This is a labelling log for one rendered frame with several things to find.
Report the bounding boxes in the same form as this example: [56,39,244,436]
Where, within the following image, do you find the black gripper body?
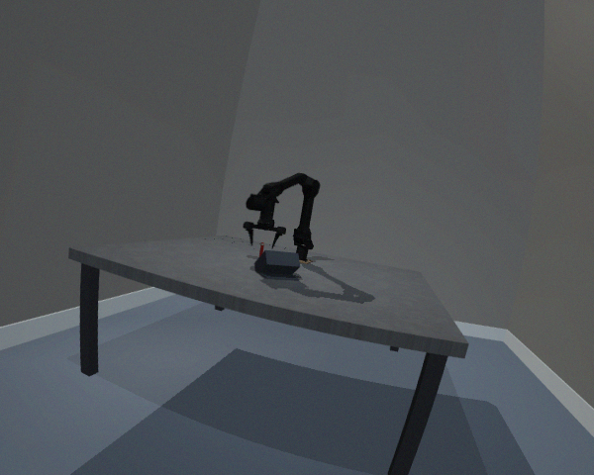
[244,211,286,235]

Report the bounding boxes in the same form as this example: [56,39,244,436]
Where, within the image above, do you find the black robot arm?
[247,173,321,261]

